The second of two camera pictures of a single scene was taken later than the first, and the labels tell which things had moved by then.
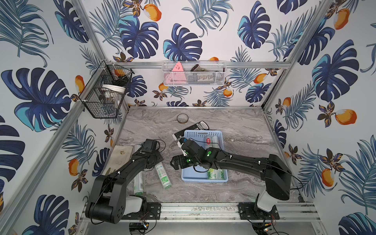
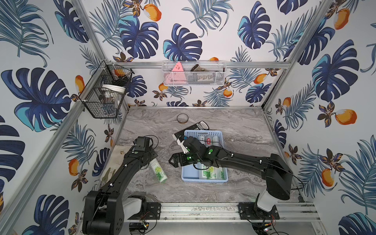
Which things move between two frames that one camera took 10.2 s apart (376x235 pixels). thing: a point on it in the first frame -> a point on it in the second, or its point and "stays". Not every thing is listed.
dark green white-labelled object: x=202 y=125 stays
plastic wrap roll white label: x=138 y=184 -> x=158 y=171
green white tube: x=163 y=176 -> x=208 y=140
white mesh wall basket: x=196 y=73 stays
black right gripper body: x=184 y=161 stays
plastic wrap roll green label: x=220 y=174 stays
